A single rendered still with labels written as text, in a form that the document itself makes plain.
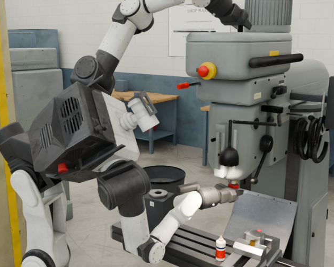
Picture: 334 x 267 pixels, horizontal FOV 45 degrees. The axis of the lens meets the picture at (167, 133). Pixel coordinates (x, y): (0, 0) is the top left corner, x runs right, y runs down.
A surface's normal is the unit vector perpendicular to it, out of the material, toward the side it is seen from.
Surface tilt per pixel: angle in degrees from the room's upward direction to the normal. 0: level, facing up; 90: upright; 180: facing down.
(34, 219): 115
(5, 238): 90
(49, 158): 74
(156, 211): 90
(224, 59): 90
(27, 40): 90
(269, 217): 62
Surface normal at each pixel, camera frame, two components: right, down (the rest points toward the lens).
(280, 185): -0.60, 0.19
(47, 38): 0.80, 0.15
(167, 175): -0.30, 0.16
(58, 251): 0.95, -0.09
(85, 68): -0.31, -0.26
